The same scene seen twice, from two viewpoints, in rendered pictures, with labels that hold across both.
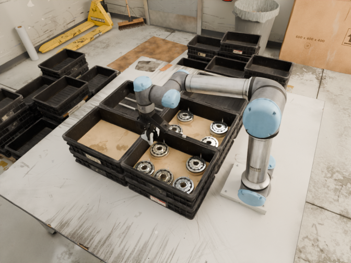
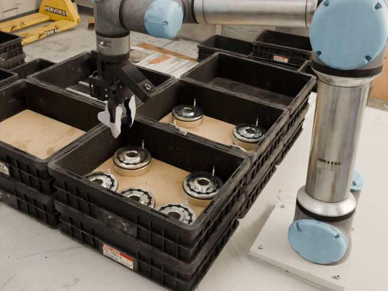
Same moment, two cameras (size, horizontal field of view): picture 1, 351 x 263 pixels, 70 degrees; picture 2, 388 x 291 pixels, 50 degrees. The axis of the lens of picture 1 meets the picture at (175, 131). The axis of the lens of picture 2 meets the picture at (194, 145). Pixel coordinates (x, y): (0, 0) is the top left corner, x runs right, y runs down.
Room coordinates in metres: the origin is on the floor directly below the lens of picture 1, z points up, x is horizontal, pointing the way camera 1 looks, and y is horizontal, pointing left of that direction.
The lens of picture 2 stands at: (-0.04, 0.00, 1.52)
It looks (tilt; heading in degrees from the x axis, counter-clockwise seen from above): 34 degrees down; 356
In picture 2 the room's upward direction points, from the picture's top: 4 degrees clockwise
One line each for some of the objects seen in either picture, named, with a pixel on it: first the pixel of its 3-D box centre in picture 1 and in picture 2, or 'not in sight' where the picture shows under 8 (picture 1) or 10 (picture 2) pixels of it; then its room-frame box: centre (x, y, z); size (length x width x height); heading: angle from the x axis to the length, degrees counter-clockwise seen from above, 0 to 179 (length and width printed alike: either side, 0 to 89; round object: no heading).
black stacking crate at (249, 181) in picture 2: (196, 127); (208, 129); (1.02, -0.12, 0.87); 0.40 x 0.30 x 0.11; 58
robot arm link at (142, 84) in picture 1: (144, 91); (112, 7); (0.86, 0.12, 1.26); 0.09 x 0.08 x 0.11; 61
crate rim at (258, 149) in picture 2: (196, 121); (209, 114); (1.02, -0.12, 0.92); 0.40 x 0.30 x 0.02; 58
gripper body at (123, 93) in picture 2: (146, 118); (112, 75); (0.87, 0.13, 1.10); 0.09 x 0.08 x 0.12; 61
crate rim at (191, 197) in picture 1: (170, 158); (152, 165); (0.77, 0.03, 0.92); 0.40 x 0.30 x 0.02; 58
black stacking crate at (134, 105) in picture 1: (139, 107); (104, 94); (1.23, 0.22, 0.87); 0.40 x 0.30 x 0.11; 58
